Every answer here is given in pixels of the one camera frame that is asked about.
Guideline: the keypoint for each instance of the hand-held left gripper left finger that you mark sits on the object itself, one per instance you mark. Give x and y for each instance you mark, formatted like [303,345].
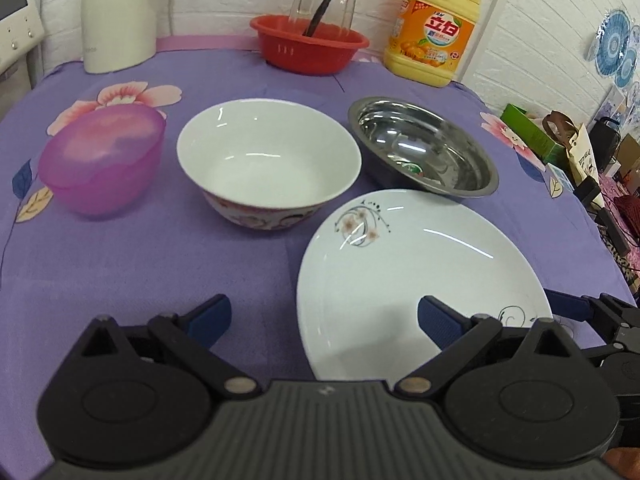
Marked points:
[210,317]

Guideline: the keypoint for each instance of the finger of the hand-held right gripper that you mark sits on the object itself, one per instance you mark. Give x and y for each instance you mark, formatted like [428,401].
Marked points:
[570,305]

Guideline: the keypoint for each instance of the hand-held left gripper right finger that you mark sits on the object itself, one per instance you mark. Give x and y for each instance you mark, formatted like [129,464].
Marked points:
[440,320]

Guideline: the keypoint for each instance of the white floral plate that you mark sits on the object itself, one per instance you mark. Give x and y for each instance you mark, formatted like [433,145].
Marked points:
[390,270]

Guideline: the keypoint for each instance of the white ceramic bowl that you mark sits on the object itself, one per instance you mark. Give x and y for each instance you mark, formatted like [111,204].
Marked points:
[265,160]

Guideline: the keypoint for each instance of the stainless steel bowl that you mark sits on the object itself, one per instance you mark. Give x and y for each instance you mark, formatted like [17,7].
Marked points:
[425,145]

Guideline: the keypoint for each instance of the purple plastic bowl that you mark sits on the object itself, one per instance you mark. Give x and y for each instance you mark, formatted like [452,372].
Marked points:
[100,160]

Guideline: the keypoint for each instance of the purple floral tablecloth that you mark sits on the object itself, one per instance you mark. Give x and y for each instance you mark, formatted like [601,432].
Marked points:
[200,270]

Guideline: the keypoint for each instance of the black power strip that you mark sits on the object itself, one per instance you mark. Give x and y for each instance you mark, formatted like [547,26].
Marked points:
[615,232]

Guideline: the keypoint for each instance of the black power adapter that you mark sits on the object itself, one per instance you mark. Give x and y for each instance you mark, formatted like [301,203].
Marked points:
[587,190]

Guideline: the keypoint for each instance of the beige paper tote bag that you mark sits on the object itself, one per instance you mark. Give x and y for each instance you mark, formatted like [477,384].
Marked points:
[580,155]

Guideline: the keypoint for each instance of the black box device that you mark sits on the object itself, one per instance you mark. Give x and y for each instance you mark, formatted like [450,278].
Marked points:
[606,142]

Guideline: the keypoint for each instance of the green box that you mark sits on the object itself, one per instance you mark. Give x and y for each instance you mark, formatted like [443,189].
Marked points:
[530,132]

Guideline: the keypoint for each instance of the red plastic basket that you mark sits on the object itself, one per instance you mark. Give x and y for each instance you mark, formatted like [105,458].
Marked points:
[310,52]

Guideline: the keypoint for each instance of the yellow detergent bottle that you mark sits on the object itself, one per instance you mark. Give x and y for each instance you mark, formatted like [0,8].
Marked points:
[430,35]

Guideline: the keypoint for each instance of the white thermos jug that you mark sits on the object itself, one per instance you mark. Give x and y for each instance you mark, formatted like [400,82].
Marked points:
[120,15]

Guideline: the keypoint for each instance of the white appliance with screen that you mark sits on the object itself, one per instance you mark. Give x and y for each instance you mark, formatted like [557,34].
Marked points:
[17,15]

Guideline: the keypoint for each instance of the wall poster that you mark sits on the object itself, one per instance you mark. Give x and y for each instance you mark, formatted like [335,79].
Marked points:
[615,107]

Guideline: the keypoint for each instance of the large blue round wall decoration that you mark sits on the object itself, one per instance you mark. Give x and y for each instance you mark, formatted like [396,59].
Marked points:
[612,40]

